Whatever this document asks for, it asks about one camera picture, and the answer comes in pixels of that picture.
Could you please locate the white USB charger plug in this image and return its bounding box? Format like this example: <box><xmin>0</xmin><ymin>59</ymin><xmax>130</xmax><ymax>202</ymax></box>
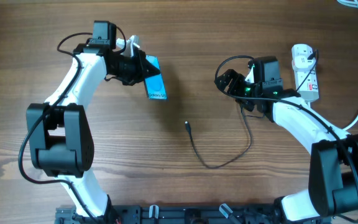
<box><xmin>292</xmin><ymin>55</ymin><xmax>314</xmax><ymax>72</ymax></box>

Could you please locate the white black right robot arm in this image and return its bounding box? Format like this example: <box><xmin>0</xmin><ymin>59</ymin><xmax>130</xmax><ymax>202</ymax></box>
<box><xmin>214</xmin><ymin>56</ymin><xmax>358</xmax><ymax>223</ymax></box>

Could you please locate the white power strip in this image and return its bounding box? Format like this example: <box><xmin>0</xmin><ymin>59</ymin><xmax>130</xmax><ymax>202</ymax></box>
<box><xmin>291</xmin><ymin>44</ymin><xmax>319</xmax><ymax>105</ymax></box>

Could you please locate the Galaxy smartphone with cyan screen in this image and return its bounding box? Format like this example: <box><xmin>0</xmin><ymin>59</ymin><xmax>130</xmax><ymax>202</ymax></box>
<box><xmin>144</xmin><ymin>55</ymin><xmax>167</xmax><ymax>100</ymax></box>

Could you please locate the black USB charging cable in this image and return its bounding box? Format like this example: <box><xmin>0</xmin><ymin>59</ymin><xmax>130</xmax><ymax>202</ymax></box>
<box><xmin>184</xmin><ymin>49</ymin><xmax>319</xmax><ymax>170</ymax></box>

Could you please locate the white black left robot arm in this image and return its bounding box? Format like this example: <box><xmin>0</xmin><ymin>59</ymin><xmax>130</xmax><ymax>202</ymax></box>
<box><xmin>22</xmin><ymin>21</ymin><xmax>167</xmax><ymax>223</ymax></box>

